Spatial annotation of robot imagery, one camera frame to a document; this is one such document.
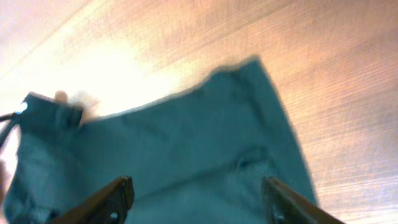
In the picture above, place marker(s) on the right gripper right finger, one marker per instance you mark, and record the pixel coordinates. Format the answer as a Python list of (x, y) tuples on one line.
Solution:
[(284, 205)]

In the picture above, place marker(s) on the black t-shirt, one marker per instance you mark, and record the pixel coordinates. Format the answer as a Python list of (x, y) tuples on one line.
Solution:
[(196, 158)]

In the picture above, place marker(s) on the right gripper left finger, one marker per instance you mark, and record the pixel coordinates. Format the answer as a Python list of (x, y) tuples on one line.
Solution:
[(108, 205)]

